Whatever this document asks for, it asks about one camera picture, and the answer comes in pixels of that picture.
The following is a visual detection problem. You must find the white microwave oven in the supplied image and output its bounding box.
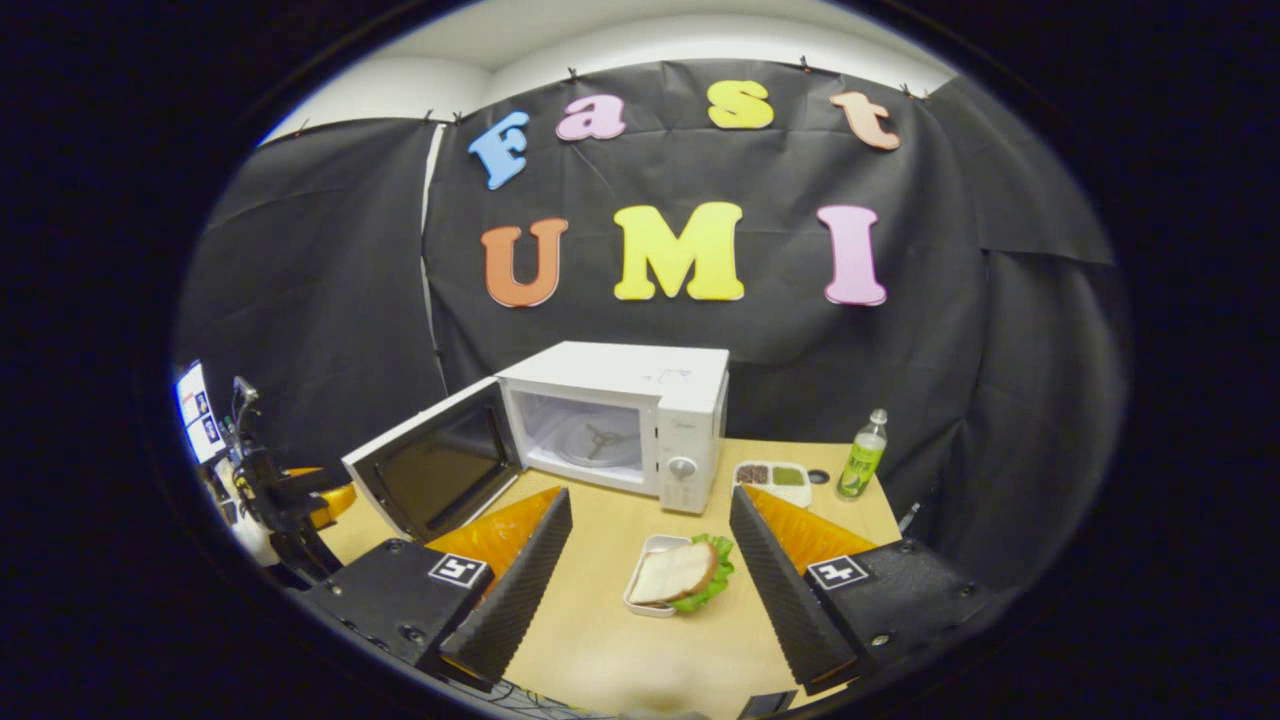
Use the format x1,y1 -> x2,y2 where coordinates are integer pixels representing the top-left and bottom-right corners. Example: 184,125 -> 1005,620
342,341 -> 731,544

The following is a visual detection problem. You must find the sandwich with lettuce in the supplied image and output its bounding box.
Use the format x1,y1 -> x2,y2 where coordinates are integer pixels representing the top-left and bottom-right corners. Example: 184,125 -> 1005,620
628,533 -> 736,614

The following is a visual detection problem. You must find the white printed sign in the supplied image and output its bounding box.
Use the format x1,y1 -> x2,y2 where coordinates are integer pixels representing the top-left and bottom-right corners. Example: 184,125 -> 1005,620
175,360 -> 229,466

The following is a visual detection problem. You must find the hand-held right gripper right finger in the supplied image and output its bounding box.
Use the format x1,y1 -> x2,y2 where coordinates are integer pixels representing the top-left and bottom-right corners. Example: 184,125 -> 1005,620
729,485 -> 1001,698

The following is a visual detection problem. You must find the green label drink bottle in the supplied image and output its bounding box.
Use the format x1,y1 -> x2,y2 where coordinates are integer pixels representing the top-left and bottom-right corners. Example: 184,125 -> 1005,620
836,408 -> 889,502

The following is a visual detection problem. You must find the white plastic tray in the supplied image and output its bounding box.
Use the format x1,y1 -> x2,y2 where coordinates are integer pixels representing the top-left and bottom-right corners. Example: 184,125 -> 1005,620
622,534 -> 701,619

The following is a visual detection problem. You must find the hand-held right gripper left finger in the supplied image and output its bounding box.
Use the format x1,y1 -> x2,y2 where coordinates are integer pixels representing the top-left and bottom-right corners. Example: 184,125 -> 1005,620
300,486 -> 574,693

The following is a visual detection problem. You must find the white divided dish with beans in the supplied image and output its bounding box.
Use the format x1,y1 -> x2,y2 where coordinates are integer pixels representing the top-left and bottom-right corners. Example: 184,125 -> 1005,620
733,460 -> 813,508

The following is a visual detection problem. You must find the black backdrop cloth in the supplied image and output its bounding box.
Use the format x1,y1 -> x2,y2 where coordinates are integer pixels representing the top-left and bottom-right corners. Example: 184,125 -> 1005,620
175,58 -> 1131,601

